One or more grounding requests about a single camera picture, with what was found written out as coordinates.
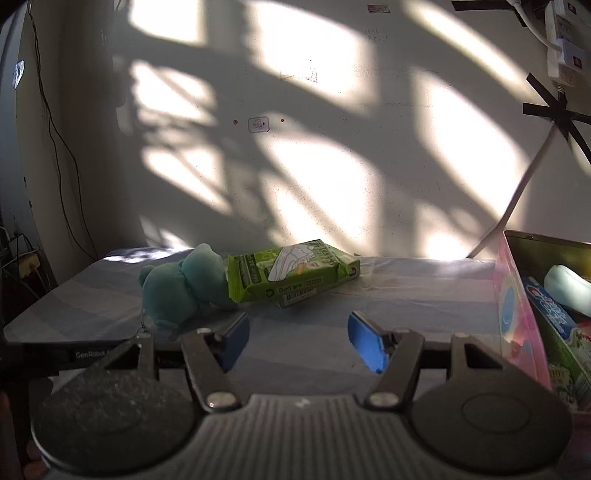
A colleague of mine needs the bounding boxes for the teal plush bear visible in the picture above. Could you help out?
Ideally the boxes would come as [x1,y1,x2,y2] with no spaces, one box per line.
[138,243,236,329]

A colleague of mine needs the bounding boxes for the pink macaron biscuit tin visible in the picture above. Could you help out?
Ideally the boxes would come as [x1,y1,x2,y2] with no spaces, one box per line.
[493,230,590,391]

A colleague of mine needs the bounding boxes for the green toothpaste box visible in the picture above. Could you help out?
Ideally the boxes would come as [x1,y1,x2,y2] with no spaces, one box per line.
[538,319,590,413]

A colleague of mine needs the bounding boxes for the green tissue pack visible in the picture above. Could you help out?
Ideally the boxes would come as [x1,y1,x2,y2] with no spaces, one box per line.
[228,239,361,308]

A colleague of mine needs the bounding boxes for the crest toothpaste box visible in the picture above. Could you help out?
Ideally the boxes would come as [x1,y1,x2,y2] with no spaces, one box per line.
[522,277,577,341]

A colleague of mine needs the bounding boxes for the white power cable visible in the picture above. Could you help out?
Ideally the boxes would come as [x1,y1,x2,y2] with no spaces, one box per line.
[466,128,558,259]

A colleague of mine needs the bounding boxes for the white power strip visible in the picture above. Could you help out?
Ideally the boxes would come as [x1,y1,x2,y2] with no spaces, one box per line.
[544,0,590,88]

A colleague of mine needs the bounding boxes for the black hanging wire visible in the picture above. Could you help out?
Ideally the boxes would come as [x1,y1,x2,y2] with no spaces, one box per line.
[25,0,100,262]

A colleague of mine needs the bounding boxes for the wall sticker label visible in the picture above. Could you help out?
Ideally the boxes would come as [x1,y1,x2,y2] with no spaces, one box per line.
[247,116,270,133]

